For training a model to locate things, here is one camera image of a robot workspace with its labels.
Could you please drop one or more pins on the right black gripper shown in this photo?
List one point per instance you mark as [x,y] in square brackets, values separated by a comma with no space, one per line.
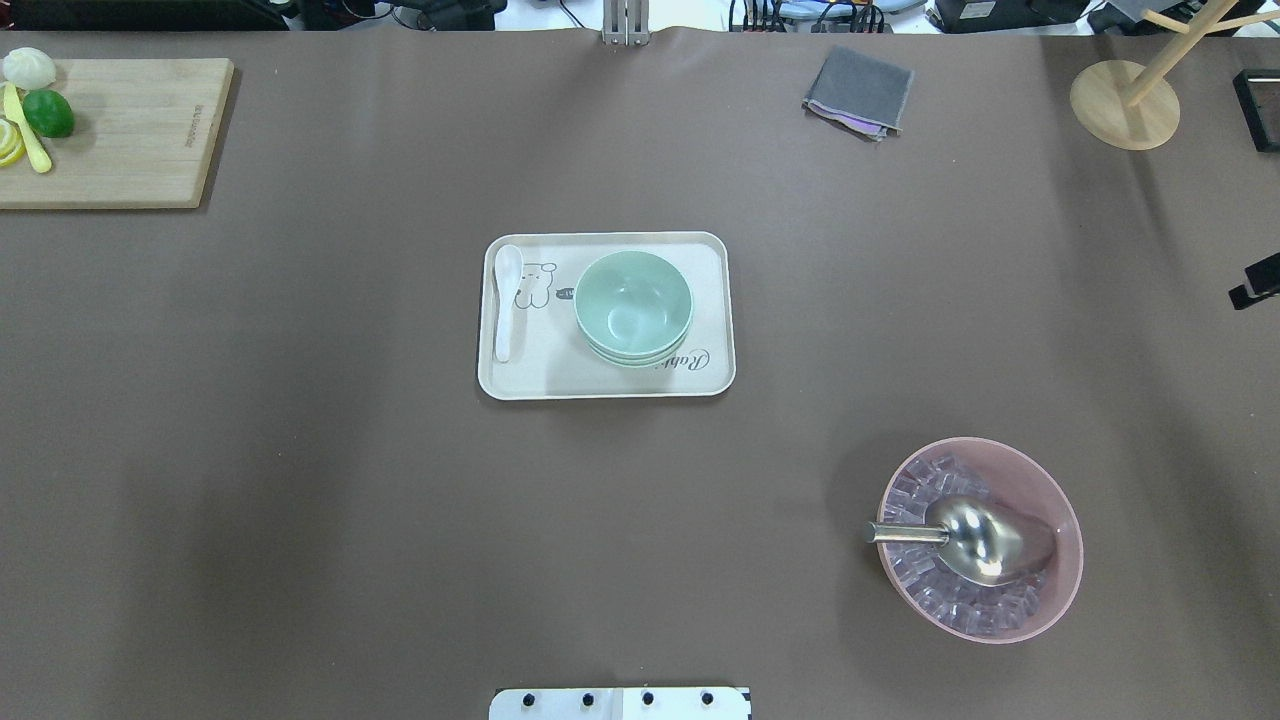
[1259,282]

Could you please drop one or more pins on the green bowl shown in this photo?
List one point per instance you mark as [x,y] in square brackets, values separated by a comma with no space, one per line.
[633,301]
[590,341]
[634,362]

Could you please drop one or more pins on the metal ice scoop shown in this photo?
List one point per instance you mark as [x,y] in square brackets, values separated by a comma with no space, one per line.
[981,541]

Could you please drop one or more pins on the wooden stand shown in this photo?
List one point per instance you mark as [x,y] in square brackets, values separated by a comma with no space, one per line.
[1131,106]

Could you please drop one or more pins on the white ceramic spoon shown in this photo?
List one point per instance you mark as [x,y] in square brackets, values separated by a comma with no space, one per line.
[508,270]

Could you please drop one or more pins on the beige rectangular tray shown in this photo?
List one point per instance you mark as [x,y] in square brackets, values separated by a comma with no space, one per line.
[549,357]

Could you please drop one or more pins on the white garlic bulb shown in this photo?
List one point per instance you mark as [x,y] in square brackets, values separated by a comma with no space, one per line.
[29,68]

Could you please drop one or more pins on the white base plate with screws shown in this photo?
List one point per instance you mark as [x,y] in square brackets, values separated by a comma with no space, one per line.
[624,702]

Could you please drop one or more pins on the green lime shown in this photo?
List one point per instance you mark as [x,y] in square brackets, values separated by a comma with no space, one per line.
[48,113]

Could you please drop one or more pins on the grey folded cloth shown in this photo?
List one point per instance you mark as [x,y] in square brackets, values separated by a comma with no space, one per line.
[864,94]

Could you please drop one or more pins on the black device at right edge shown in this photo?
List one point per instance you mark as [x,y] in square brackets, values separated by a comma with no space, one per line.
[1258,96]

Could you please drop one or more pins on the metal bracket at top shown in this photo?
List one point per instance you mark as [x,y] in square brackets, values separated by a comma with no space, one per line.
[625,23]

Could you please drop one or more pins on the lemon slice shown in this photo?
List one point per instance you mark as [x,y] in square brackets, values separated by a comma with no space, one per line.
[12,144]

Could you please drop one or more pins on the yellow plastic knife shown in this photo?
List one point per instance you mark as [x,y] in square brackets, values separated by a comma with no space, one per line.
[34,152]

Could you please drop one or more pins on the pink bowl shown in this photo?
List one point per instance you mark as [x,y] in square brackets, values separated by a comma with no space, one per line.
[1018,483]

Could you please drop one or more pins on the wooden cutting board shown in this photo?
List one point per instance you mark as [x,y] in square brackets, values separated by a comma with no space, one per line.
[146,131]

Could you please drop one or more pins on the clear ice cubes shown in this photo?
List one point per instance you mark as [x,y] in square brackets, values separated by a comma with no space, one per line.
[942,594]

